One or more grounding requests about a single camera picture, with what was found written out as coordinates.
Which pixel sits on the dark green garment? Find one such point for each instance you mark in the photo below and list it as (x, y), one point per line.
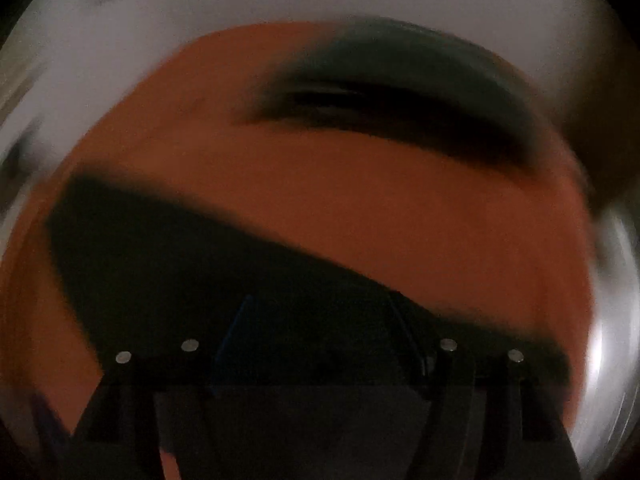
(175, 260)

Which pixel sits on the orange blanket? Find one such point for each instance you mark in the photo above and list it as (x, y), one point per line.
(350, 210)

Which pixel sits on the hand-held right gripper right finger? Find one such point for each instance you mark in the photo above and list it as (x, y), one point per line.
(417, 355)

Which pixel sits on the folded grey-green clothes pile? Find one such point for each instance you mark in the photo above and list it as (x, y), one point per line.
(400, 85)

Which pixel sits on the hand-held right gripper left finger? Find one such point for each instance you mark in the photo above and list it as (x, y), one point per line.
(232, 342)

